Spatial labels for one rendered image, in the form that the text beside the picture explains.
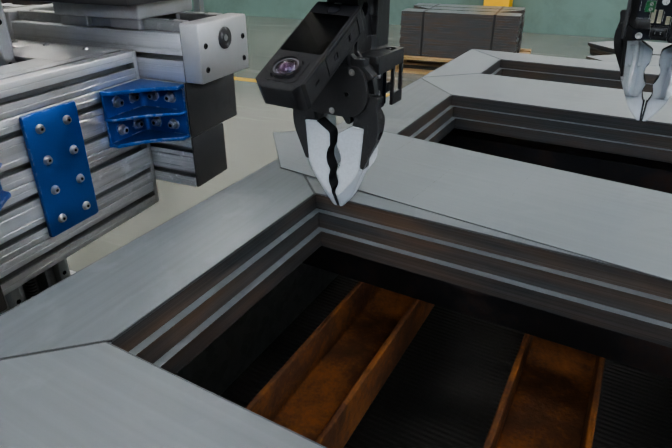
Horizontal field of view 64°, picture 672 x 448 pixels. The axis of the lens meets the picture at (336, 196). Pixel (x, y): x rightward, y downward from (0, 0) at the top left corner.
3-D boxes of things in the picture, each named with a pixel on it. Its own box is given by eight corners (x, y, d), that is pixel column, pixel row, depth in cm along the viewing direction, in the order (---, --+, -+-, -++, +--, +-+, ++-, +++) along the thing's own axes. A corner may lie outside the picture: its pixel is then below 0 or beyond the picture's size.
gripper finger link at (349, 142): (386, 193, 57) (390, 109, 53) (361, 216, 53) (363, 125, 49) (360, 187, 59) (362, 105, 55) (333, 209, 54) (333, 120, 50)
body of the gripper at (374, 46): (403, 106, 55) (411, -22, 49) (366, 130, 48) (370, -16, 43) (337, 96, 58) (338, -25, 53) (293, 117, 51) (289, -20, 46)
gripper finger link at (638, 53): (607, 127, 61) (624, 43, 57) (612, 113, 65) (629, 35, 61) (638, 131, 59) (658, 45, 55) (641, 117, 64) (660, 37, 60)
